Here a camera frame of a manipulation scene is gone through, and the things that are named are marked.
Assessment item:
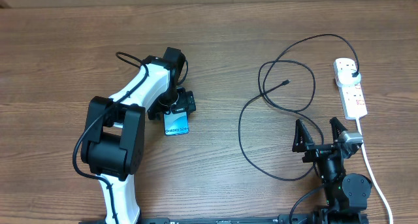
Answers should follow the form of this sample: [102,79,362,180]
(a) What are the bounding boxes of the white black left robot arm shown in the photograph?
[72,47,196,223]

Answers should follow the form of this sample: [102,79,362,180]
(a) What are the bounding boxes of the Samsung Galaxy smartphone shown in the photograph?
[163,112,189,136]

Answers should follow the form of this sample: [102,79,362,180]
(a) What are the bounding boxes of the black USB charging cable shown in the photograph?
[238,33,361,182]

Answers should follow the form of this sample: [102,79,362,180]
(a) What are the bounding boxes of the white power strip cord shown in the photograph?
[355,118,394,224]

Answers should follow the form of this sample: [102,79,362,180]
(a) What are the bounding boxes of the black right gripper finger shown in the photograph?
[329,117,347,142]
[292,119,314,153]

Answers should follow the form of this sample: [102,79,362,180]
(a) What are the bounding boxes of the white power extension strip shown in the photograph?
[333,57,368,120]

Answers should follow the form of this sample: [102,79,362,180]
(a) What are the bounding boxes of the white charger adapter plug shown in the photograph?
[335,70,361,88]

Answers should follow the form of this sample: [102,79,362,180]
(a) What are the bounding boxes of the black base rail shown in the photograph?
[78,212,370,224]

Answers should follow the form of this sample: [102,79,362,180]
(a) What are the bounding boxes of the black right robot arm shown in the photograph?
[288,118,372,224]

